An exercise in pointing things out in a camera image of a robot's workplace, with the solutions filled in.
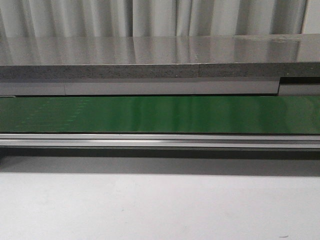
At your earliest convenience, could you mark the white pleated curtain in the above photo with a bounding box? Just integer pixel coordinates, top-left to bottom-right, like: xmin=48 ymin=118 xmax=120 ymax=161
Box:
xmin=0 ymin=0 xmax=320 ymax=38

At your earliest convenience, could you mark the aluminium conveyor side rail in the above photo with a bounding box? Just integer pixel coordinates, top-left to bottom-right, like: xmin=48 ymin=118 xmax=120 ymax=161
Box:
xmin=0 ymin=133 xmax=320 ymax=150

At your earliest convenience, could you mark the grey speckled stone counter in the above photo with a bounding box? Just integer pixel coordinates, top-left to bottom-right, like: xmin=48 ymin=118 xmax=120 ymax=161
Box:
xmin=0 ymin=34 xmax=320 ymax=96

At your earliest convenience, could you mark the green conveyor belt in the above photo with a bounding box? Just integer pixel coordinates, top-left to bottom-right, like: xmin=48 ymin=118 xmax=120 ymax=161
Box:
xmin=0 ymin=96 xmax=320 ymax=135

